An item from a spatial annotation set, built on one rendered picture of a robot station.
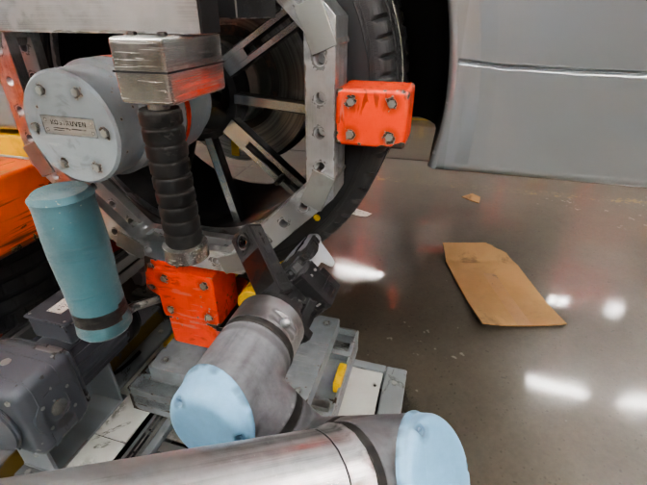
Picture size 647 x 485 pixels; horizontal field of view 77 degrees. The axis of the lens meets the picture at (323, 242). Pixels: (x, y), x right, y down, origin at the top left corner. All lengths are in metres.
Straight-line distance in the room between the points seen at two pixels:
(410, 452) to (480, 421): 0.95
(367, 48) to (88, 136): 0.36
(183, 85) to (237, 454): 0.28
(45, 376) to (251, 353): 0.55
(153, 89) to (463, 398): 1.15
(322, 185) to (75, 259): 0.38
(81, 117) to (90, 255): 0.24
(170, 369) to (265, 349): 0.65
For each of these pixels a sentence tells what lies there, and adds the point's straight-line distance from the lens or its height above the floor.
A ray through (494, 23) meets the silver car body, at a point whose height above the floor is 0.95.
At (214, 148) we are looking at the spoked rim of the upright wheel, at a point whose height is 0.76.
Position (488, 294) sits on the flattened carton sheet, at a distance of 1.72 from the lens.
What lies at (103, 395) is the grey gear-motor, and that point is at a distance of 1.28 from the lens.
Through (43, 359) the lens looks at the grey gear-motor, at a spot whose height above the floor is 0.41.
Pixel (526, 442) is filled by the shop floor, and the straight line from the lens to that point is 1.28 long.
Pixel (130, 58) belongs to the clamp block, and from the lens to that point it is 0.38.
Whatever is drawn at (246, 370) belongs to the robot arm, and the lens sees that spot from 0.43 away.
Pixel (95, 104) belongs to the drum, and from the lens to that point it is 0.52.
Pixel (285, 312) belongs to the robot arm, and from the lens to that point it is 0.49.
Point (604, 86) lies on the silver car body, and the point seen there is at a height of 0.88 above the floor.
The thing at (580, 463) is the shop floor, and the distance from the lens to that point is 1.30.
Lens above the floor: 0.97
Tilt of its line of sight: 30 degrees down
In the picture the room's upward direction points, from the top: straight up
